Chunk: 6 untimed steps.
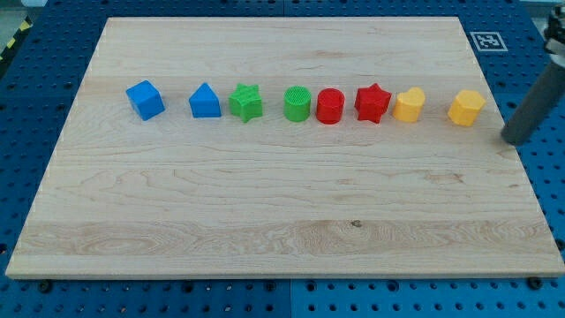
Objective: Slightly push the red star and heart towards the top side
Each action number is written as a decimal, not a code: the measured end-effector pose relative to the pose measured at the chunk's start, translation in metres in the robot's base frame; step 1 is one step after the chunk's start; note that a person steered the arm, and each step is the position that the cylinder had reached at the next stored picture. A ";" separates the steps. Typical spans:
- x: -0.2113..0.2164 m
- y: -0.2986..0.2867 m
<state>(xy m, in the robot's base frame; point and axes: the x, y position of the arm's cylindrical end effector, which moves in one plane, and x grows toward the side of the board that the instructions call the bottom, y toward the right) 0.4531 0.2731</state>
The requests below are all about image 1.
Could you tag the yellow hexagon block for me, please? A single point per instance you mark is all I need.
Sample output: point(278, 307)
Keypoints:
point(466, 107)

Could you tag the light wooden board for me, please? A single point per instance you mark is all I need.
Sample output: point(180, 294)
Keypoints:
point(180, 197)

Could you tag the yellow heart block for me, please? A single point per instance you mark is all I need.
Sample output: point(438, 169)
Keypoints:
point(409, 104)

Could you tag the red cylinder block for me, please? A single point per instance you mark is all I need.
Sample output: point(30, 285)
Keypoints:
point(330, 102)

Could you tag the red star block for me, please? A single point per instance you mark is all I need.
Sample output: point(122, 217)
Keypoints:
point(372, 103)

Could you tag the blue cube block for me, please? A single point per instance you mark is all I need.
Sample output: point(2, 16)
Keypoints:
point(145, 99)

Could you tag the white fiducial marker tag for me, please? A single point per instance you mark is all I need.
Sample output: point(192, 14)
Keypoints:
point(488, 41)

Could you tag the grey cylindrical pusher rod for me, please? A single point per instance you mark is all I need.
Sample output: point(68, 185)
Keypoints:
point(538, 102)

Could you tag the green star block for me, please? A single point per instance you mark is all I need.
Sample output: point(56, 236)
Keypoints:
point(245, 102)

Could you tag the blue triangular prism block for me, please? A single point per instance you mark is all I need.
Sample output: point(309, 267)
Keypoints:
point(204, 102)

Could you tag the green cylinder block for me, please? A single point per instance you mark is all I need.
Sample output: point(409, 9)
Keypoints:
point(297, 102)

